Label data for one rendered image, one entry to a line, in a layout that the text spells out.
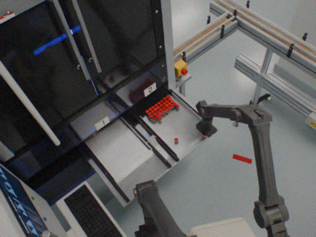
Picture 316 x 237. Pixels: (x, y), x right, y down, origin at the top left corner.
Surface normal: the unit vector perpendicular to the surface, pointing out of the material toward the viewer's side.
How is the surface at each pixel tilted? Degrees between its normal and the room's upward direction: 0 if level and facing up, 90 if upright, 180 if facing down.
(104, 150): 0
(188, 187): 0
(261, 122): 43
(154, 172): 0
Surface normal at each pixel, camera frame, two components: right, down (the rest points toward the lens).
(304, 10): -0.77, 0.57
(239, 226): -0.18, -0.95
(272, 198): 0.22, 0.11
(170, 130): -0.08, -0.54
